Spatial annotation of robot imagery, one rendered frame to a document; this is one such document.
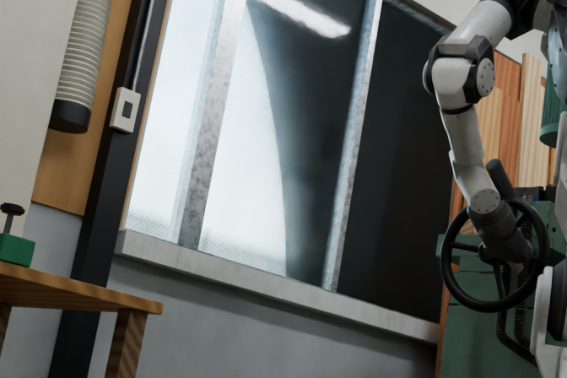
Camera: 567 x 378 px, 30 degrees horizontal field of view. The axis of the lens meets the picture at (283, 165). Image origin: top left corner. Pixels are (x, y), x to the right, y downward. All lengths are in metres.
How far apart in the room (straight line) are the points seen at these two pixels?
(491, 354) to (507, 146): 2.11
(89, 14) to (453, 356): 1.45
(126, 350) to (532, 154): 2.98
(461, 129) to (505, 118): 2.56
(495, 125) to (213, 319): 1.63
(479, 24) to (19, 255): 1.02
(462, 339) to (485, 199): 0.61
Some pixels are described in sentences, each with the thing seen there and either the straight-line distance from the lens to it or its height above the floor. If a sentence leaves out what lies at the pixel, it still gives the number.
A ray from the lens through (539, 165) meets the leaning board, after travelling 4.92.
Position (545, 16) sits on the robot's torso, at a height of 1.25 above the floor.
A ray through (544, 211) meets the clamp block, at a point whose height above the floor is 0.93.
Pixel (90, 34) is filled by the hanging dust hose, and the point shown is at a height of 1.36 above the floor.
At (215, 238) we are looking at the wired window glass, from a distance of 3.74.
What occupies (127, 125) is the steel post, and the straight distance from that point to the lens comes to 3.34.
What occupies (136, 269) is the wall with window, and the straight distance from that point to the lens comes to 3.46.
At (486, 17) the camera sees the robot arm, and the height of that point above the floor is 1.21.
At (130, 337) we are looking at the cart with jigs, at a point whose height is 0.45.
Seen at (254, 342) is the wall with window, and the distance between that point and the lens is 3.77.
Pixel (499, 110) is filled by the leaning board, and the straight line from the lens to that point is 4.66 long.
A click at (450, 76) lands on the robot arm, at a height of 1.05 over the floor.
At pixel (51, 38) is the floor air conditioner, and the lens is 3.02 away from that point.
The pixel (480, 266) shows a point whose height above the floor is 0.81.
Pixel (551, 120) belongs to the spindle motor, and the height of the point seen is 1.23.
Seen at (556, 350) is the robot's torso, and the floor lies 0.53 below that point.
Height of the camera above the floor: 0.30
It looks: 14 degrees up
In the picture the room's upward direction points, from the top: 10 degrees clockwise
